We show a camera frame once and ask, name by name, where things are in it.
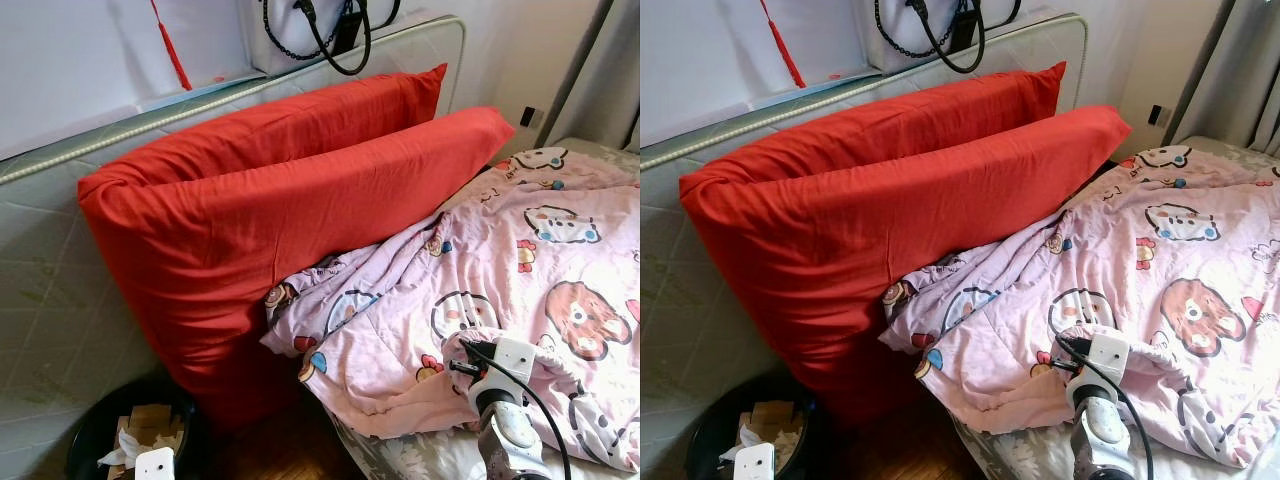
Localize brown cardboard pieces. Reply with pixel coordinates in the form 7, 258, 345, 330
735, 398, 806, 466
105, 402, 186, 471

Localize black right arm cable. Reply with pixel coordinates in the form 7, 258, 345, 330
460, 340, 573, 480
1060, 340, 1156, 480

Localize large red cushion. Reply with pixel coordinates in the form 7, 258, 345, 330
680, 103, 1133, 426
690, 60, 1068, 196
85, 63, 449, 201
78, 105, 516, 433

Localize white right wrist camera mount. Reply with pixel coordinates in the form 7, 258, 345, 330
1065, 333, 1131, 409
468, 337, 536, 411

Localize white bag with black straps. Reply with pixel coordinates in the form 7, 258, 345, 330
240, 0, 406, 79
860, 0, 1023, 76

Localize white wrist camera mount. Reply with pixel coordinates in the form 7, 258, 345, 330
468, 337, 536, 411
735, 443, 776, 480
1065, 333, 1131, 409
135, 447, 178, 480

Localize pink cartoon print quilt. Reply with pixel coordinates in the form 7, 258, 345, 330
262, 145, 641, 473
880, 143, 1280, 469

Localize red tassel cord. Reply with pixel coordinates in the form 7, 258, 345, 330
758, 0, 809, 91
150, 0, 194, 93

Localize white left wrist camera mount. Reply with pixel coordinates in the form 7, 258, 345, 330
735, 443, 776, 480
135, 447, 178, 480

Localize black round trash bin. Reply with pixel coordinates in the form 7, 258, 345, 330
685, 372, 821, 480
65, 378, 206, 480

